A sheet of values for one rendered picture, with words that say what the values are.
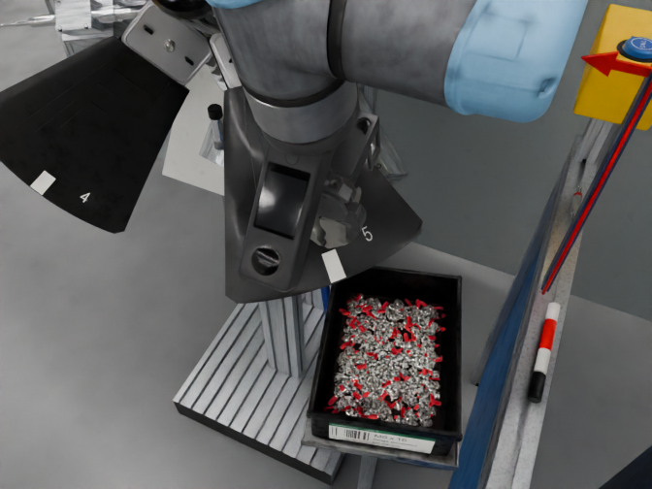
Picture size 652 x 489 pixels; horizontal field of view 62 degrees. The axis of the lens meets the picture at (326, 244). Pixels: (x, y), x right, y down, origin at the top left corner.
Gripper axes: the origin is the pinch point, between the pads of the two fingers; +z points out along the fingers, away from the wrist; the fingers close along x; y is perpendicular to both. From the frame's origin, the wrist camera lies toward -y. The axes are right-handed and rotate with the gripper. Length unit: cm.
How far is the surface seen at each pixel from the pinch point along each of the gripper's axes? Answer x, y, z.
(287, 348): 22, 1, 84
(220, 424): 32, -22, 92
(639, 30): -25, 48, 9
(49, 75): 36.2, 5.8, -6.4
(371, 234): -3.3, 3.9, 2.7
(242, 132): 11.7, 6.6, -5.5
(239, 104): 13.1, 9.0, -6.5
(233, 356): 39, -5, 97
